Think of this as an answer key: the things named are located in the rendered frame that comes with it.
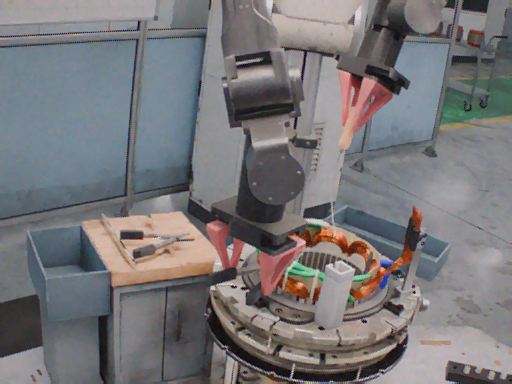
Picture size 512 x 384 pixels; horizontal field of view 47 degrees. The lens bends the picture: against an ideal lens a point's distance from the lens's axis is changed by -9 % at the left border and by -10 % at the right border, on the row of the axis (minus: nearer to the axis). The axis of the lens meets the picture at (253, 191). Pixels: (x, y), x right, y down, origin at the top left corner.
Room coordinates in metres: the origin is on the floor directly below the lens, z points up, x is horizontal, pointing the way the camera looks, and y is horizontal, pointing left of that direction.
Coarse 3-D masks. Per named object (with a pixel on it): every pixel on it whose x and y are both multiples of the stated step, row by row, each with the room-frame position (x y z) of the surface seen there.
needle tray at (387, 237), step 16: (352, 208) 1.21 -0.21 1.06; (336, 224) 1.11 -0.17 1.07; (352, 224) 1.21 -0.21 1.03; (368, 224) 1.19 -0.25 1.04; (384, 224) 1.17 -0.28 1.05; (400, 224) 1.15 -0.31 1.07; (368, 240) 1.08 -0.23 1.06; (384, 240) 1.15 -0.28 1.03; (400, 240) 1.15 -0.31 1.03; (432, 240) 1.11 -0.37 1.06; (400, 256) 1.04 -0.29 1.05; (432, 256) 1.11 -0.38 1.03; (448, 256) 1.09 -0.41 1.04; (416, 272) 1.02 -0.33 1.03; (432, 272) 1.00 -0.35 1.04
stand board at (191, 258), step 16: (96, 224) 0.97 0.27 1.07; (112, 224) 0.98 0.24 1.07; (128, 224) 0.99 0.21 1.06; (144, 224) 1.00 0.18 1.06; (160, 224) 1.01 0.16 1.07; (176, 224) 1.02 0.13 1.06; (192, 224) 1.03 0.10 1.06; (96, 240) 0.91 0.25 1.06; (112, 240) 0.92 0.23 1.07; (128, 240) 0.93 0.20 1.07; (144, 240) 0.94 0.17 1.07; (160, 240) 0.95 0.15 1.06; (112, 256) 0.87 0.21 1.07; (160, 256) 0.90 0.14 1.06; (176, 256) 0.90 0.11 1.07; (192, 256) 0.91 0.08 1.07; (208, 256) 0.92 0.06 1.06; (112, 272) 0.82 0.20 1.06; (128, 272) 0.83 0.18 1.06; (144, 272) 0.84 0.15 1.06; (160, 272) 0.86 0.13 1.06; (176, 272) 0.87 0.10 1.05; (192, 272) 0.89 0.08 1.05; (208, 272) 0.90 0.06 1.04
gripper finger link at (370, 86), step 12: (348, 60) 0.87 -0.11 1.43; (360, 72) 0.85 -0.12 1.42; (372, 72) 0.86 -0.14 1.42; (372, 84) 0.83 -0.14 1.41; (384, 84) 0.85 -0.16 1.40; (360, 96) 0.84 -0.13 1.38; (384, 96) 0.86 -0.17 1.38; (360, 108) 0.84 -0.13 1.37; (372, 108) 0.86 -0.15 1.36; (360, 120) 0.85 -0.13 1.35
